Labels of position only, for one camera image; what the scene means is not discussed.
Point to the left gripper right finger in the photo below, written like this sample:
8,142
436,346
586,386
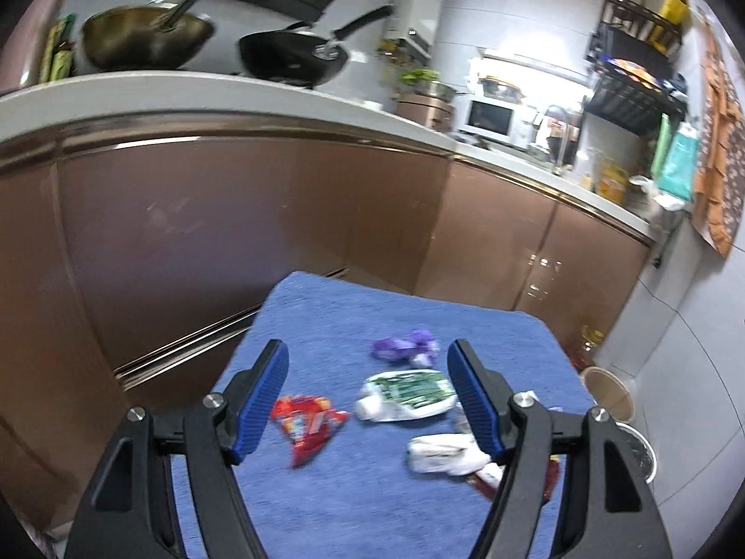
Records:
607,509

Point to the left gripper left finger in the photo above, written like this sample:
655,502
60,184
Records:
129,508

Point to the white wrapper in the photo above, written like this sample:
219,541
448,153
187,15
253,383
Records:
454,454

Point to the small red candy wrapper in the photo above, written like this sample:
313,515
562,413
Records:
309,422

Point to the green white pouch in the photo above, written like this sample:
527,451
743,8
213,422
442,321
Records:
403,396

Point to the white trash bin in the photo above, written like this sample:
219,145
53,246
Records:
642,451

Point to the beige trash bin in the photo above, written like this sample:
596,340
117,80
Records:
609,392

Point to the cooking oil bottle floor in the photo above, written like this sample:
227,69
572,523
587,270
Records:
582,352

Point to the brown base cabinets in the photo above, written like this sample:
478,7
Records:
123,238

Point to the purple wrapper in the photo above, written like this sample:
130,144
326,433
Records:
420,349

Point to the yellow oil bottle counter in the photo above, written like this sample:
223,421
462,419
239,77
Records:
612,183

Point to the orange brown apron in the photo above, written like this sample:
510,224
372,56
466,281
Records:
718,183

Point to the teal plastic bag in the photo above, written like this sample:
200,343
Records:
680,164

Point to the green cutting board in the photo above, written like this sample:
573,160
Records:
661,150

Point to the white microwave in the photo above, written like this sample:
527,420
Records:
492,118

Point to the chrome faucet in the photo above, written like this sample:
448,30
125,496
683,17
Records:
560,132

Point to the brown rice cooker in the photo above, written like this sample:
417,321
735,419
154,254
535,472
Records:
431,112

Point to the steel pot on microwave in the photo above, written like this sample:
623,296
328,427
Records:
501,90

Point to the black dish rack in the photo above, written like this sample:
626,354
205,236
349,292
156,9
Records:
630,56

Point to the steel pot with greens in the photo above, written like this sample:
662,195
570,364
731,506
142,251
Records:
426,82

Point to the golden steel wok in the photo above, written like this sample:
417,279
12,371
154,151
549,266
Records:
153,36

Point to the black wok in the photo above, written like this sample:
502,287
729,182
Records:
298,57

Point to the white water heater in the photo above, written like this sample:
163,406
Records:
413,27

